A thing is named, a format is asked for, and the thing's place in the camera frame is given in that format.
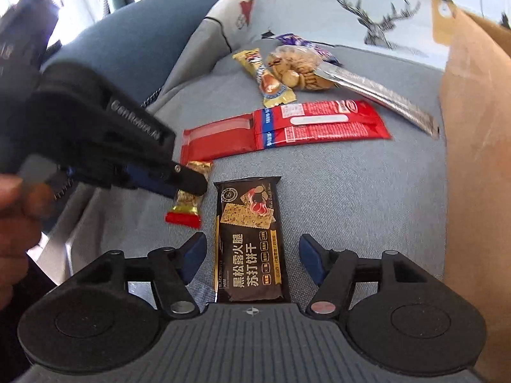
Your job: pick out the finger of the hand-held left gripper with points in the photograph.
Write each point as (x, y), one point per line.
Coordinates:
(187, 179)

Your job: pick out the small gold red candy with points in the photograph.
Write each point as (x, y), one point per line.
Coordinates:
(185, 212)

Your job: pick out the person's left hand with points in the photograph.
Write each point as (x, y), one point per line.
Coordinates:
(20, 239)

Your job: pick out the black cracker packet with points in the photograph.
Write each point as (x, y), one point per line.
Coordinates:
(247, 247)

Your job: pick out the cardboard box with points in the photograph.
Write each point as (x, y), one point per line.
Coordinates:
(479, 167)

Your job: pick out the blue cushion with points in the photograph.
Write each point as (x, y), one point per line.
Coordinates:
(159, 28)

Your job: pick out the clear bag of biscuits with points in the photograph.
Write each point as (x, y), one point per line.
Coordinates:
(379, 95)

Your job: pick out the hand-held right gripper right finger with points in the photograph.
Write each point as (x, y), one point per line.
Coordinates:
(309, 256)

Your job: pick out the purple candy packet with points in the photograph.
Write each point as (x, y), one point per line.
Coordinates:
(293, 40)

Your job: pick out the large red snack packet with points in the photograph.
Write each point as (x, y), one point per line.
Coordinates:
(327, 127)

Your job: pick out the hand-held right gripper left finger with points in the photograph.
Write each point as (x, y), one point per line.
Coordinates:
(195, 253)

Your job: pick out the deer printed sofa cover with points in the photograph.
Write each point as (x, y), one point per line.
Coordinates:
(359, 191)

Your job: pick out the yellow snack packet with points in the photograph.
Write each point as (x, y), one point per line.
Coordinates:
(272, 86)

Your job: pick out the clear bag of peanuts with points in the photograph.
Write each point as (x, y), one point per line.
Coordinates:
(299, 64)

